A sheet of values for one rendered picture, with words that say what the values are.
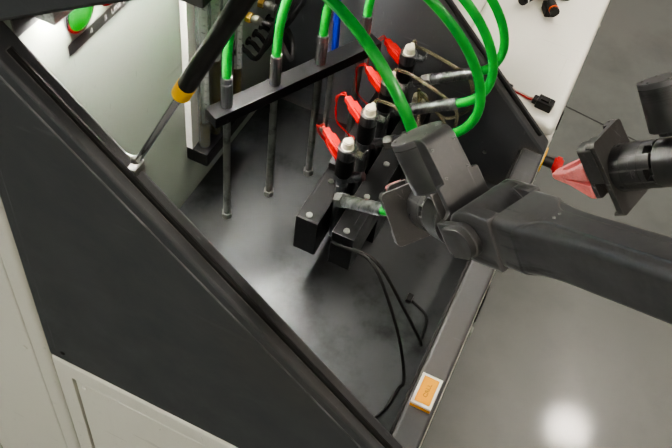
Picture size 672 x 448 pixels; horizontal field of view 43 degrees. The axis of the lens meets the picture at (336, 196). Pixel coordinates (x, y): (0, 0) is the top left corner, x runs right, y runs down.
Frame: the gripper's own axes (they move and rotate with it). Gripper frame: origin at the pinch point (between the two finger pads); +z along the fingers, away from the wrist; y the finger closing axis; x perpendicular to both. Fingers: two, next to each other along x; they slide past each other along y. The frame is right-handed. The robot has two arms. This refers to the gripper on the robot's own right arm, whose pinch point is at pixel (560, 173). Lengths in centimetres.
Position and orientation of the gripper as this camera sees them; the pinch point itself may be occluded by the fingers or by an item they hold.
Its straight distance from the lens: 113.9
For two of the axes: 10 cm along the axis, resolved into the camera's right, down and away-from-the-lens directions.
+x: -6.5, 5.4, -5.3
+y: -4.6, -8.4, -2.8
